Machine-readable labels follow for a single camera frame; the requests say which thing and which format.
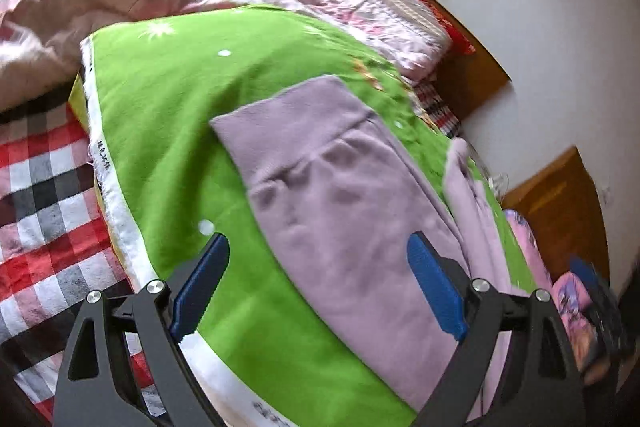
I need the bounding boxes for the lilac knit pants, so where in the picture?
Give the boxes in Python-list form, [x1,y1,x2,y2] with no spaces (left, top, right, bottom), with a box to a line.
[210,76,514,409]

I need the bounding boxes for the pink cartoon bedding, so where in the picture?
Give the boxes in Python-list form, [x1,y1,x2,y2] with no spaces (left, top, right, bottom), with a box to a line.
[504,209,598,372]

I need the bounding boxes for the wooden headboard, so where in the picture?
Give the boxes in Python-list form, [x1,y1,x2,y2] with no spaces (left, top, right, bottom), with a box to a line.
[502,146,610,280]
[319,0,514,122]

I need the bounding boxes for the red plaid bed sheet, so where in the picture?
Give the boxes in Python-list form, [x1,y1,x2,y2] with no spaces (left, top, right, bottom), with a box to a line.
[1,102,131,419]

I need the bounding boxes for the green cartoon blanket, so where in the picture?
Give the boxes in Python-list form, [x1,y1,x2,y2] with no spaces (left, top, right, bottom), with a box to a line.
[79,3,539,427]

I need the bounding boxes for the red pillow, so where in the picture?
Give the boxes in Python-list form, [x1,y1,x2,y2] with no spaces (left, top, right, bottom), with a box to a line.
[420,0,475,56]

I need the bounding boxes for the pink floral quilt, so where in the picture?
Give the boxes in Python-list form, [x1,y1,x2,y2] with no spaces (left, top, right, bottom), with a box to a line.
[1,0,444,110]

